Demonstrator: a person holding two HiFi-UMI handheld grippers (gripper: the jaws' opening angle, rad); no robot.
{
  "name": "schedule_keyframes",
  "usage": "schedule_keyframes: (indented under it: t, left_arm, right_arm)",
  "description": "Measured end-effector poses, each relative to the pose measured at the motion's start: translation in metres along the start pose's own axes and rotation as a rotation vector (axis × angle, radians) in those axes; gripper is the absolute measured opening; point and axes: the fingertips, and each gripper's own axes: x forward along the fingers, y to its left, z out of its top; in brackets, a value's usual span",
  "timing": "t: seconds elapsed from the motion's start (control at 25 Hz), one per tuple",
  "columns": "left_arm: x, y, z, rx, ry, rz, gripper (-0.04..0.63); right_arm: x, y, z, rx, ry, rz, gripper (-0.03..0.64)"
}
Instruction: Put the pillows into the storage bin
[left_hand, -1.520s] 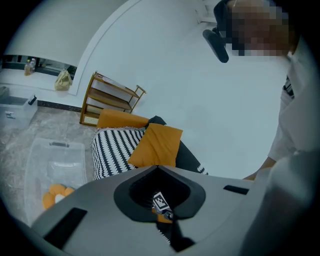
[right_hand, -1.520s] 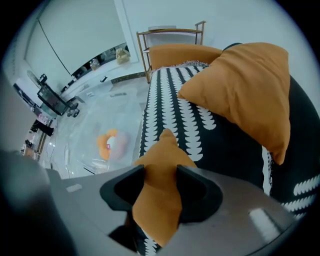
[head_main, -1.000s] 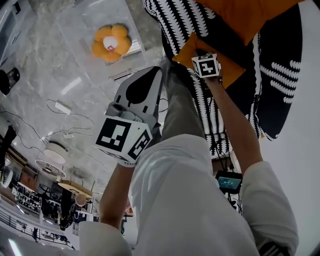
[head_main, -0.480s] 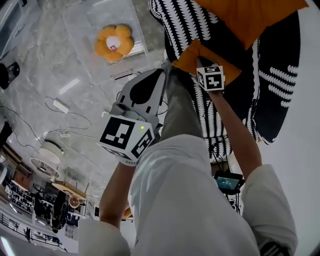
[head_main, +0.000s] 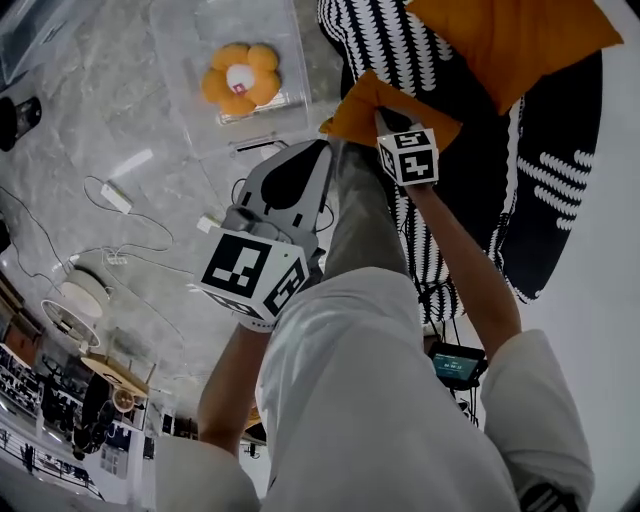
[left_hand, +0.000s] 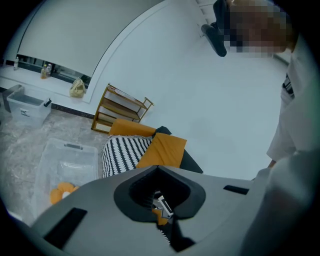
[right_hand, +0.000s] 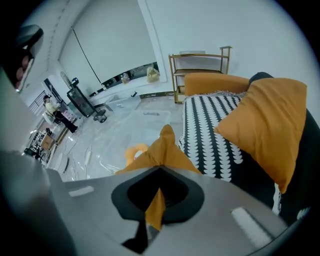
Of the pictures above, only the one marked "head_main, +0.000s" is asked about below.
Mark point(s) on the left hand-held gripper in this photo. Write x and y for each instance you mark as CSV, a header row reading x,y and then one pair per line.
x,y
235,265

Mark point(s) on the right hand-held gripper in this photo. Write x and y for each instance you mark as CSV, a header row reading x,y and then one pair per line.
x,y
410,160

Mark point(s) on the small rectangular orange cushion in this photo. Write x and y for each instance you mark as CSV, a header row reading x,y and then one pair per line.
x,y
360,107

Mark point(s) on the orange flower plush toy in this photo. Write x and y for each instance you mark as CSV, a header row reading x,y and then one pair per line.
x,y
220,85

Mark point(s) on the large square orange cushion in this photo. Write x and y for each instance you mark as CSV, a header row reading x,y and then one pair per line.
x,y
510,45

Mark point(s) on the clear plastic storage bin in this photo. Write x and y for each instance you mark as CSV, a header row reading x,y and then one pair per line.
x,y
175,40

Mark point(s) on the person's right forearm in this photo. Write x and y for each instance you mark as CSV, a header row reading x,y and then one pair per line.
x,y
470,280

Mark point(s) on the person's left forearm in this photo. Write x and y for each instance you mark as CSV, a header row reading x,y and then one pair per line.
x,y
230,395

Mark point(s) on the person's grey trousers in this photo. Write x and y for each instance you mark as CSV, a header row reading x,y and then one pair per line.
x,y
365,220

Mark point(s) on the white plug adapter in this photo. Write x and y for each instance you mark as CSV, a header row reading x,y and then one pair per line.
x,y
207,224

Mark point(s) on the black white patterned blanket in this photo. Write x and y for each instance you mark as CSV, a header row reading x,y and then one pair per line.
x,y
480,190

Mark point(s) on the white wristband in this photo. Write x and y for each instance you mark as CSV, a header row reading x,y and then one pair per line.
x,y
257,324

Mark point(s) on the white power strip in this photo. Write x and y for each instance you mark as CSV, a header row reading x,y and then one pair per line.
x,y
116,198

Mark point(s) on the small white socket strip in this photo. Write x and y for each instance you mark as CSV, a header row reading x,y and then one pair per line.
x,y
116,259

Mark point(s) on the person's white shirt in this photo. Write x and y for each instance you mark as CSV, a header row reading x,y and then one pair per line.
x,y
370,400

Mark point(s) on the round cream stool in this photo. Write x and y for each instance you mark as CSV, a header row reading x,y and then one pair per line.
x,y
85,292

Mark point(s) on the black device with screen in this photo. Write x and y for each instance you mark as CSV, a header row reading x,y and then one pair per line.
x,y
455,365

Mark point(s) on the wooden table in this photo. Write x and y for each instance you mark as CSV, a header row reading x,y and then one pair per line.
x,y
117,375

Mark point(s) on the black mesh waste bin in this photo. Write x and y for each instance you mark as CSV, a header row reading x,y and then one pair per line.
x,y
29,114

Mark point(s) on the translucent lidded bin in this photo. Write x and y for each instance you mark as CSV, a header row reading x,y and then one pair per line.
x,y
35,35

